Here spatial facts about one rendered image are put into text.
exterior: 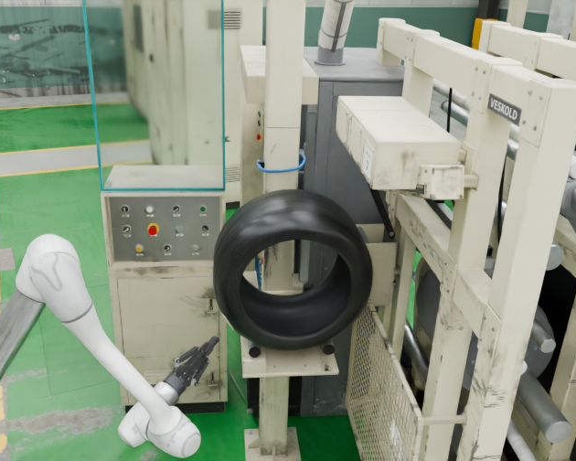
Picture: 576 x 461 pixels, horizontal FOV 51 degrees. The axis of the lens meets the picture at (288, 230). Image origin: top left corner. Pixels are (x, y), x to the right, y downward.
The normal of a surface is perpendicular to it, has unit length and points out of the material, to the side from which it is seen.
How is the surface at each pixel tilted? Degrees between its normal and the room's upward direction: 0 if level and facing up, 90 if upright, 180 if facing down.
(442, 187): 72
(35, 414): 0
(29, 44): 90
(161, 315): 90
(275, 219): 45
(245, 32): 90
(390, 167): 90
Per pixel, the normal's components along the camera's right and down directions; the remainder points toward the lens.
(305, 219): 0.17, -0.39
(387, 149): 0.11, 0.41
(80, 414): 0.04, -0.91
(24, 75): 0.41, 0.39
